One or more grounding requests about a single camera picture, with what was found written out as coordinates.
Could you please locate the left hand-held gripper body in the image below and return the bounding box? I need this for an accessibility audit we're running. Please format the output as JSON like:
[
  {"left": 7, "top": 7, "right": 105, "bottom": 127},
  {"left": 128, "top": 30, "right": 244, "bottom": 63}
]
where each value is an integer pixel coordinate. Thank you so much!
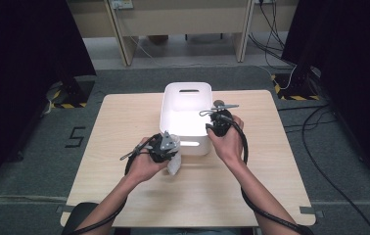
[{"left": 147, "top": 130, "right": 179, "bottom": 164}]

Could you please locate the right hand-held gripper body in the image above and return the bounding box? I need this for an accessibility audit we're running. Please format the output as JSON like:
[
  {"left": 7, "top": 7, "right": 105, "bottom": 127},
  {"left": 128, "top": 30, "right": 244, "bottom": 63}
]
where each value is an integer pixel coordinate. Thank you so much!
[{"left": 199, "top": 104, "right": 241, "bottom": 138}]

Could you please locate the white cloth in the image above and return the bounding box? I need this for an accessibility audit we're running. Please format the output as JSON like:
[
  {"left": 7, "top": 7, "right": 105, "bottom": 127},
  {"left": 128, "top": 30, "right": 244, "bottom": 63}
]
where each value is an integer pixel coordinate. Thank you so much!
[{"left": 166, "top": 133, "right": 183, "bottom": 176}]

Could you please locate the white plastic basket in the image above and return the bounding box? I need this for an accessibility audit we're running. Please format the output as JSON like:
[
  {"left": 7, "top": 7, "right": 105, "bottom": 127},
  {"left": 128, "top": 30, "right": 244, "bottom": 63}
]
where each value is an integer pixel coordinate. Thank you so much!
[{"left": 159, "top": 81, "right": 213, "bottom": 157}]

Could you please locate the person's right hand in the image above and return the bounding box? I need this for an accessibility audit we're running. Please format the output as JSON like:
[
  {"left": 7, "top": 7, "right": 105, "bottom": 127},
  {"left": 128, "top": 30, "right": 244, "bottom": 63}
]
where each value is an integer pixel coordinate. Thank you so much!
[{"left": 207, "top": 114, "right": 247, "bottom": 166}]

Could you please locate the person's left hand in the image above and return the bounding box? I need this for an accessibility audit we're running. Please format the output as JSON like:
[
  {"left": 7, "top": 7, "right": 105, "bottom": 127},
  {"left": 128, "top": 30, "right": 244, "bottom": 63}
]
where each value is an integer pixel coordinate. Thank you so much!
[{"left": 125, "top": 139, "right": 170, "bottom": 184}]

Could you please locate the black stand base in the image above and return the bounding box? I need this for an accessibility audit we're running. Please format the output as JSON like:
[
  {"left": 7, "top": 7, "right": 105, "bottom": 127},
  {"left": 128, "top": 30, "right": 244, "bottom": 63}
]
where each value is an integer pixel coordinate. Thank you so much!
[
  {"left": 46, "top": 76, "right": 96, "bottom": 111},
  {"left": 270, "top": 65, "right": 322, "bottom": 102}
]

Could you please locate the black chair armrest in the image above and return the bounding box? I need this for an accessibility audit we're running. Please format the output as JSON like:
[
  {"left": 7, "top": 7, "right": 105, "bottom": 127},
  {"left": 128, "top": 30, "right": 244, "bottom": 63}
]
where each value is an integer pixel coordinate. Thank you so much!
[{"left": 61, "top": 202, "right": 101, "bottom": 235}]

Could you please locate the beige desk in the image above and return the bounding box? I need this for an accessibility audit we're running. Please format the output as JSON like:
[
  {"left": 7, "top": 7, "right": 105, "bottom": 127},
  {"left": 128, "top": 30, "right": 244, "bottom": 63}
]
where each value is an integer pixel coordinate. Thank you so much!
[{"left": 66, "top": 0, "right": 301, "bottom": 68}]

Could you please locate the grey tape strip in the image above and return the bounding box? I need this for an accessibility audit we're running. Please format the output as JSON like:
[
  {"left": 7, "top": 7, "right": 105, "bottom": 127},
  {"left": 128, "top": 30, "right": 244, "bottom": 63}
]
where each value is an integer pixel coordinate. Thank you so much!
[
  {"left": 299, "top": 205, "right": 325, "bottom": 219},
  {"left": 55, "top": 205, "right": 76, "bottom": 214}
]

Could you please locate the black curtain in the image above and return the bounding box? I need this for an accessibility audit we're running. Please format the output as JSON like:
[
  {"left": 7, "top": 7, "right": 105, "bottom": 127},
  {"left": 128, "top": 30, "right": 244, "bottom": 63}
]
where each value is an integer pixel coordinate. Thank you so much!
[
  {"left": 281, "top": 0, "right": 370, "bottom": 194},
  {"left": 0, "top": 0, "right": 97, "bottom": 197}
]

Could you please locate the thin grey strap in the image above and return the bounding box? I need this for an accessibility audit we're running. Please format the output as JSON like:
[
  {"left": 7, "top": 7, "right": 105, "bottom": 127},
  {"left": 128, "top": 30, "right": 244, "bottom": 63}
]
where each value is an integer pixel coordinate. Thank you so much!
[{"left": 119, "top": 145, "right": 145, "bottom": 161}]

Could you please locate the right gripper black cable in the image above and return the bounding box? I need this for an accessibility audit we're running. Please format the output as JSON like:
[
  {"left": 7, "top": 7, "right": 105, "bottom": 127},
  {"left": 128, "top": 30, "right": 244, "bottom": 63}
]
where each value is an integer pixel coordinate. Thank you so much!
[{"left": 220, "top": 112, "right": 314, "bottom": 235}]

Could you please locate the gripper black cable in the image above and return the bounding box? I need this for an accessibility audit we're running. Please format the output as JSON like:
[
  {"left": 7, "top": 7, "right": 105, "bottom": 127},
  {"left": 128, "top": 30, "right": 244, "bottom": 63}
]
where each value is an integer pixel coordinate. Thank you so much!
[
  {"left": 220, "top": 112, "right": 314, "bottom": 235},
  {"left": 69, "top": 132, "right": 162, "bottom": 235}
]

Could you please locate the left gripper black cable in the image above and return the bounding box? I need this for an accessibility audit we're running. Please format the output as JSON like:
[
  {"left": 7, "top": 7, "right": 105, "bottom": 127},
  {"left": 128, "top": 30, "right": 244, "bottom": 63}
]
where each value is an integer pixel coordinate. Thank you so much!
[{"left": 69, "top": 132, "right": 162, "bottom": 235}]

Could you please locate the long black floor cable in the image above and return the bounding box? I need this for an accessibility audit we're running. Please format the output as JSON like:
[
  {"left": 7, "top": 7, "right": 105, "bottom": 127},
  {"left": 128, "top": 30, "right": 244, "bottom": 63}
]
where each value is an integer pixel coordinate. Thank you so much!
[{"left": 277, "top": 103, "right": 370, "bottom": 235}]

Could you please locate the bundle of black cables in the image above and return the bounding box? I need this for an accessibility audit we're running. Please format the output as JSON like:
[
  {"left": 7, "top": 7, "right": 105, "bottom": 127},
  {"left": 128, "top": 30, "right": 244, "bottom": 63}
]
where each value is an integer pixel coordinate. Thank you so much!
[{"left": 248, "top": 0, "right": 297, "bottom": 70}]

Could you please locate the wall power socket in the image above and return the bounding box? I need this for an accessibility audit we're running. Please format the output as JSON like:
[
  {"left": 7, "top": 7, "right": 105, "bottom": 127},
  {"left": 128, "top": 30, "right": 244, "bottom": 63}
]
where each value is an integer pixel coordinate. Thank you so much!
[{"left": 110, "top": 0, "right": 134, "bottom": 10}]

